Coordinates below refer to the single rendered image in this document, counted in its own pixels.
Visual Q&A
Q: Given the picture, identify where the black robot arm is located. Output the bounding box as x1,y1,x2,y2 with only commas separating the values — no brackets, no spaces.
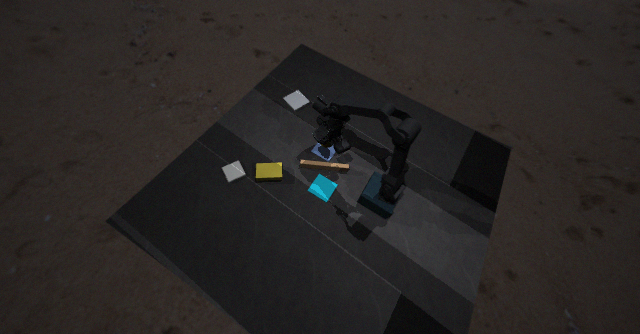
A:
312,94,422,205

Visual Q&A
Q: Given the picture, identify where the yellow flat block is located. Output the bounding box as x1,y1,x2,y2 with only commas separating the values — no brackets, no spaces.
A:
256,163,282,181

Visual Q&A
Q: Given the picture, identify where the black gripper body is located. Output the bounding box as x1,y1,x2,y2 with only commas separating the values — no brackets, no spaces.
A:
316,115,351,154

